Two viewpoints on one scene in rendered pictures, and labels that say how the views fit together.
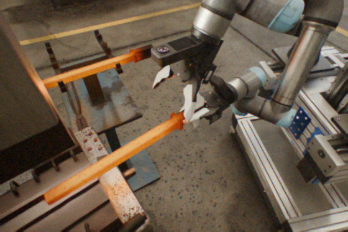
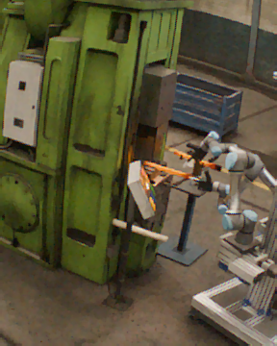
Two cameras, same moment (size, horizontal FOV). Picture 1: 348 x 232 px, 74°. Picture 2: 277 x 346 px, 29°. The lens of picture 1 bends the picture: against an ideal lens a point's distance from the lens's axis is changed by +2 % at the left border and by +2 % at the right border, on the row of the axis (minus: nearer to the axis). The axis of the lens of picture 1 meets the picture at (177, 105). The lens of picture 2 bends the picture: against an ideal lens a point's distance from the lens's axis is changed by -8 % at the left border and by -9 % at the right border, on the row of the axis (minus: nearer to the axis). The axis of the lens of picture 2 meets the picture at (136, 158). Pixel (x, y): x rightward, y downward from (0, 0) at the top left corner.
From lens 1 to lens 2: 4.04 m
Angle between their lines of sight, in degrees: 54
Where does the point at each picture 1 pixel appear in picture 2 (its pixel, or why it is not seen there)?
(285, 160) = (241, 292)
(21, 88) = (155, 121)
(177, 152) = (213, 268)
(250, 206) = not seen: hidden behind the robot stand
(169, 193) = (181, 272)
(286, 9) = (213, 147)
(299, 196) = (219, 299)
